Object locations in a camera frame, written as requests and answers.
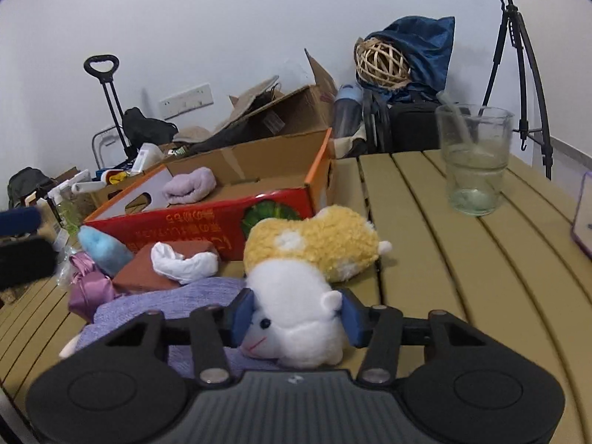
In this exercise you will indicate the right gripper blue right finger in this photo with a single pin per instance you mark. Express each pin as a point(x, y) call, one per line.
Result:
point(355, 320)

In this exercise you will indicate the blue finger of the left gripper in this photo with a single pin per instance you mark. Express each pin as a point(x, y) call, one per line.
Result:
point(19, 221)

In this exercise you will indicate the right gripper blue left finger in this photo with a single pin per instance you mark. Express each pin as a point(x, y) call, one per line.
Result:
point(241, 314)

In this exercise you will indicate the purple knit cloth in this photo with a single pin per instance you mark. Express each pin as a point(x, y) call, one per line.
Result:
point(175, 304)

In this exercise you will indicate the yellow white hamster plush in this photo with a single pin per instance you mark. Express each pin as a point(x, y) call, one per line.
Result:
point(291, 267)

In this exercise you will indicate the light blue monster plush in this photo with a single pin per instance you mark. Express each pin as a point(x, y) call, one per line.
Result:
point(106, 251)

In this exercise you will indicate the small white plush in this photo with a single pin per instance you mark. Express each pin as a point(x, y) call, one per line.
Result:
point(185, 261)

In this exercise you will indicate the red brown sponge block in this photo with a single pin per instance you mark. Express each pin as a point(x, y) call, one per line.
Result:
point(139, 277)

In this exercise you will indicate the lavender towel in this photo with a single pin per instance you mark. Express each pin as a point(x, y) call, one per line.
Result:
point(186, 189)

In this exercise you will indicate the dark backpack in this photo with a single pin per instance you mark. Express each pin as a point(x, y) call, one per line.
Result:
point(24, 183)

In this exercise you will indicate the small brown cardboard tray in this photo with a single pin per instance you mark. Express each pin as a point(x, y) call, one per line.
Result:
point(88, 196)

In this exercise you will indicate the red pumpkin cardboard box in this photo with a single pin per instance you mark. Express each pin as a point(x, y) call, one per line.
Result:
point(287, 177)

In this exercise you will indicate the large open cardboard box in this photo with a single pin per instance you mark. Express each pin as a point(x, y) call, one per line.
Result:
point(263, 112)

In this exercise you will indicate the blue water bottle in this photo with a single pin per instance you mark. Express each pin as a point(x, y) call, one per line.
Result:
point(347, 110)

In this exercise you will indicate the clear drinking glass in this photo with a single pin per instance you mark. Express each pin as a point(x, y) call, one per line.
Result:
point(475, 144)

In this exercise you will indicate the purple tissue box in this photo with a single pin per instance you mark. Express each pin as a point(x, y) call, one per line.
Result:
point(581, 231)

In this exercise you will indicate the wicker rattan ball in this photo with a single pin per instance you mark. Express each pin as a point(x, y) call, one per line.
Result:
point(380, 63)

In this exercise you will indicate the dark blue fabric bag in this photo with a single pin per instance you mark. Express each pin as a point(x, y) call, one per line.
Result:
point(427, 45)

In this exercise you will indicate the black luggage trolley handle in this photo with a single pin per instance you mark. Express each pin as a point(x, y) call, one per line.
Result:
point(105, 79)

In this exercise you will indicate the wall socket strip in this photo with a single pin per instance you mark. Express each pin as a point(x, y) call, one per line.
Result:
point(186, 101)

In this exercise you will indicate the black camera tripod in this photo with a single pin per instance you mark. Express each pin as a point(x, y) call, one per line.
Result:
point(513, 30)

